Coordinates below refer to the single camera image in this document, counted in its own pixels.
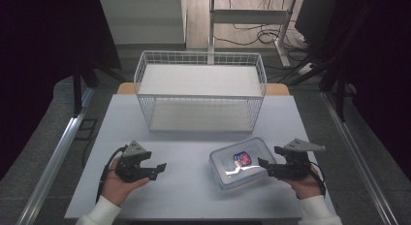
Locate black metal stand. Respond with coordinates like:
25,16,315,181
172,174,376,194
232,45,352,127
71,54,127,118
279,1,372,123

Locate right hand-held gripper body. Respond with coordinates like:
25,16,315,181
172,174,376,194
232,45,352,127
274,138,328,181

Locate person's left hand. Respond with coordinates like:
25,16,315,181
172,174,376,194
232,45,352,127
101,158,151,208

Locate white metal desk frame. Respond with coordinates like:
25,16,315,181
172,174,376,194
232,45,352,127
207,0,297,68

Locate aluminium rail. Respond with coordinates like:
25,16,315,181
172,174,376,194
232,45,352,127
320,90,400,225
15,86,95,225

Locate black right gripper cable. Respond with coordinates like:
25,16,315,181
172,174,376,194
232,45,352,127
309,160,328,198

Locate person's right hand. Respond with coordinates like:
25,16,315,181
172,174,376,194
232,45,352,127
285,164,325,201

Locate dark curtain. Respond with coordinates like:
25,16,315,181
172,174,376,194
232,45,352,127
0,0,123,181
318,0,411,173

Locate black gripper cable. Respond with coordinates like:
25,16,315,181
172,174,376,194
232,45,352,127
95,145,129,204
309,160,328,198

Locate black metal floor bracket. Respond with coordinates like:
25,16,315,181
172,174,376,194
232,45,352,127
74,117,99,143

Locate white cabinet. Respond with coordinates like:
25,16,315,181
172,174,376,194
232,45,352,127
99,0,189,46

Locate clear plastic lidded container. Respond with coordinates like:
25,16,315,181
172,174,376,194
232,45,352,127
207,137,278,192

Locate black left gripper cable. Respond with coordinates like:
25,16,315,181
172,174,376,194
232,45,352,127
95,145,129,204

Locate black floor cables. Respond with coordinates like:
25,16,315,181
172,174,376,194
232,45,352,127
212,0,313,63

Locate wooden table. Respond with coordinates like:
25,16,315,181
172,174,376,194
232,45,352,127
115,81,291,97

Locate white wire basket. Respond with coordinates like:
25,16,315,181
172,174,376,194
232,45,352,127
133,49,269,134

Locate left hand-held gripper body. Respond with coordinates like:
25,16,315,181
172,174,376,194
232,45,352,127
114,140,153,183

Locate white power strip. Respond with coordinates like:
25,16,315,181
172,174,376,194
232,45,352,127
298,61,316,78

